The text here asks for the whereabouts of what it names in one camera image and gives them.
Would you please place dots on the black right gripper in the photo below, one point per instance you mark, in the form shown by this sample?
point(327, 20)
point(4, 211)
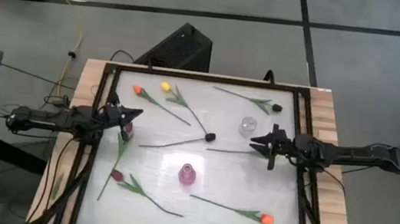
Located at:
point(282, 146)

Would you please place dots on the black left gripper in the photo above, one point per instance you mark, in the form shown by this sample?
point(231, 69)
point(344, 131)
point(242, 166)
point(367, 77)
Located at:
point(112, 113)

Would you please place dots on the yellow tulip with green stem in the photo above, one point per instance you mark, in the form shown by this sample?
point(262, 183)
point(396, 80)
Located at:
point(233, 151)
point(165, 86)

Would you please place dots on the dark red tulip green stem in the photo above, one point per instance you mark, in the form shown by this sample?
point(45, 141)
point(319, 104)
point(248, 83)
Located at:
point(121, 148)
point(117, 175)

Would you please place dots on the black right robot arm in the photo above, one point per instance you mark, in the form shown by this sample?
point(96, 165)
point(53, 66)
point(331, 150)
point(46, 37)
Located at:
point(353, 153)

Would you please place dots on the black board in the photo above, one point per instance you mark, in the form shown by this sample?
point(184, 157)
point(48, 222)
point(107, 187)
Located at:
point(9, 150)

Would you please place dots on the black metal table frame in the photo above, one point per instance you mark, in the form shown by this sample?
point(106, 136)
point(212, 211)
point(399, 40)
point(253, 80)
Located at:
point(208, 78)

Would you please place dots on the black perforated box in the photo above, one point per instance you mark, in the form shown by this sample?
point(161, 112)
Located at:
point(181, 49)

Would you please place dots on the orange tulip with green stem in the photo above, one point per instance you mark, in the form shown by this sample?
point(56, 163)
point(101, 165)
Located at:
point(137, 89)
point(267, 219)

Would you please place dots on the clear glass vase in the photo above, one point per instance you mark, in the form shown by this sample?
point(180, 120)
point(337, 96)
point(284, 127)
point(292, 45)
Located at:
point(248, 126)

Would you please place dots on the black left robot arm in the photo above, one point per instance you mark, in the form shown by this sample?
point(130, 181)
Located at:
point(48, 117)

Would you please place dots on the black tulip with green stem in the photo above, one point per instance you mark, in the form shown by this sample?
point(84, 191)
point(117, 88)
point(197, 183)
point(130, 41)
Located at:
point(210, 137)
point(277, 108)

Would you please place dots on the pink glass vase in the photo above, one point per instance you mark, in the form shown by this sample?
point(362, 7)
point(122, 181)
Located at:
point(187, 174)

